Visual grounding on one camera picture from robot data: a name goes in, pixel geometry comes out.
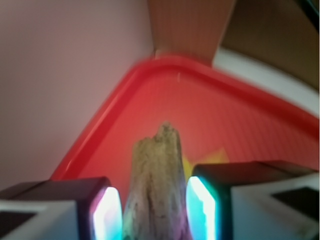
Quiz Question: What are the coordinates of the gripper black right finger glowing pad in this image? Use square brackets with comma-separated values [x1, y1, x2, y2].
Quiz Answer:
[186, 161, 320, 240]

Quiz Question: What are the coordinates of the brown wood chip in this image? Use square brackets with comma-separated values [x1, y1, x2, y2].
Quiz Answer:
[122, 122, 193, 240]

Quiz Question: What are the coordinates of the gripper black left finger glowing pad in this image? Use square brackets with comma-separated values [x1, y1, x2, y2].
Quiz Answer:
[0, 177, 123, 240]

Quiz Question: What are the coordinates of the red plastic tray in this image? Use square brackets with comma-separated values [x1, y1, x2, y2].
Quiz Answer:
[49, 55, 320, 191]

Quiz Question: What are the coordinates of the yellow cloth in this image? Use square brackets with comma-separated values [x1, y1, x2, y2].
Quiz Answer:
[182, 148, 230, 183]

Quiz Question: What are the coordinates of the brown cardboard panel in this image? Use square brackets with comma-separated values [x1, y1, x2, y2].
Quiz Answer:
[147, 0, 237, 66]

